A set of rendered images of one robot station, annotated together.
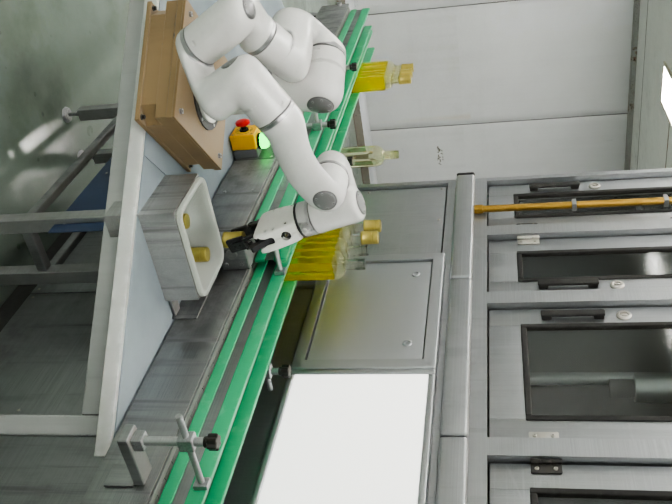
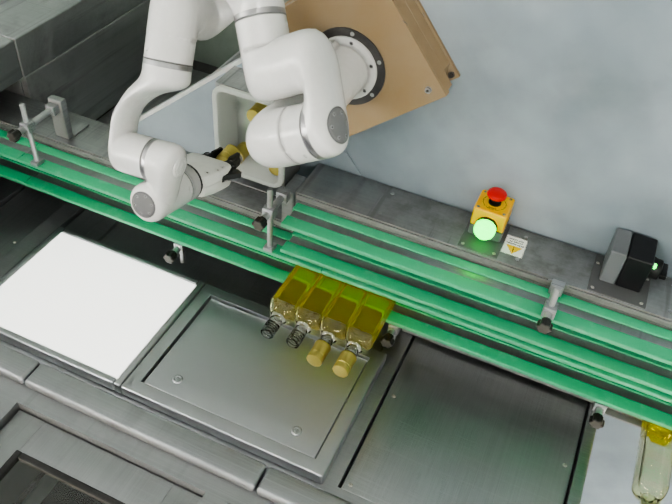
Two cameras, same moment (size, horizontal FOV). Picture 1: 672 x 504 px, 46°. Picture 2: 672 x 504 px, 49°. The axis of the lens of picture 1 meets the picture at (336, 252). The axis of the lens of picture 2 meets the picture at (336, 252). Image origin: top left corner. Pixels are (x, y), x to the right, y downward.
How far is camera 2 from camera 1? 2.12 m
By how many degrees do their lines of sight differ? 73
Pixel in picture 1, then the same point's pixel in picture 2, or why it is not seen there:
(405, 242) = (400, 462)
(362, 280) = (316, 376)
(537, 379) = (60, 490)
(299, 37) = (261, 55)
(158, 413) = not seen: hidden behind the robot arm
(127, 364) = (159, 119)
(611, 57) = not seen: outside the picture
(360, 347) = (200, 341)
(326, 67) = (270, 118)
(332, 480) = (54, 279)
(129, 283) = (194, 89)
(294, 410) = (150, 275)
